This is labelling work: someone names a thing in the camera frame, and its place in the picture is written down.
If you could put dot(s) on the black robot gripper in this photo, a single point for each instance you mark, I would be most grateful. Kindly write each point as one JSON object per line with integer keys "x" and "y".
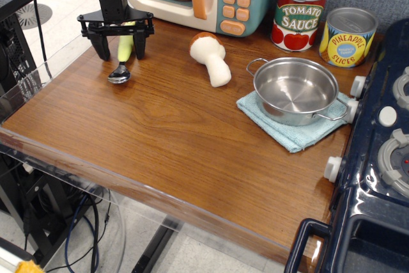
{"x": 116, "y": 17}

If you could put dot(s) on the spoon with yellow-green handle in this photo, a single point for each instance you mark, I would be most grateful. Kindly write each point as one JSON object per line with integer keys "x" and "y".
{"x": 121, "y": 74}

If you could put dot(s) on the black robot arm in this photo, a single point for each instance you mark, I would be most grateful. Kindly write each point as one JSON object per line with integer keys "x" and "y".
{"x": 116, "y": 18}

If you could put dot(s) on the plush mushroom toy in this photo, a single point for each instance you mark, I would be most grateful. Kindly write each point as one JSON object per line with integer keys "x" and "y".
{"x": 208, "y": 50}

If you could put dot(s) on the round floor vent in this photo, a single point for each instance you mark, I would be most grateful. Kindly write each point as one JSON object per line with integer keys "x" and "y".
{"x": 28, "y": 15}

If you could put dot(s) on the stainless steel pot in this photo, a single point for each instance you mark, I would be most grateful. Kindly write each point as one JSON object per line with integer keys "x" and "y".
{"x": 296, "y": 91}

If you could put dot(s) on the tomato sauce can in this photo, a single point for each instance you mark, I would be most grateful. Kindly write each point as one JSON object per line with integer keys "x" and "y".
{"x": 296, "y": 23}

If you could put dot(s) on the light blue folded cloth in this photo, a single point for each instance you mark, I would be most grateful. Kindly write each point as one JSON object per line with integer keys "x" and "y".
{"x": 293, "y": 138}

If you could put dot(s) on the black table leg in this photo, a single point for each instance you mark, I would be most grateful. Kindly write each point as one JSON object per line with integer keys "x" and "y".
{"x": 151, "y": 254}

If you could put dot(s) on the pineapple slices can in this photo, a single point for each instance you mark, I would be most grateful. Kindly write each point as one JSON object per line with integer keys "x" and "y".
{"x": 347, "y": 36}

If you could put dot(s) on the dark blue toy stove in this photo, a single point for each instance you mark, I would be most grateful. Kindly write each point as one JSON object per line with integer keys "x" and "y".
{"x": 368, "y": 228}

